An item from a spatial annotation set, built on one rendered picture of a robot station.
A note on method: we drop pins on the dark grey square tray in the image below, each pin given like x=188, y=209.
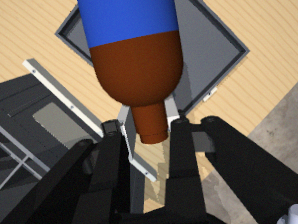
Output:
x=210, y=49

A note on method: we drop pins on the brown bottle with blue label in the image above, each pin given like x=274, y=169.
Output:
x=137, y=55

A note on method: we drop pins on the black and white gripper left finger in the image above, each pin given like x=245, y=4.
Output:
x=55, y=197

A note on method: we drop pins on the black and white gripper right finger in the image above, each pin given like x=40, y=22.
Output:
x=265, y=186

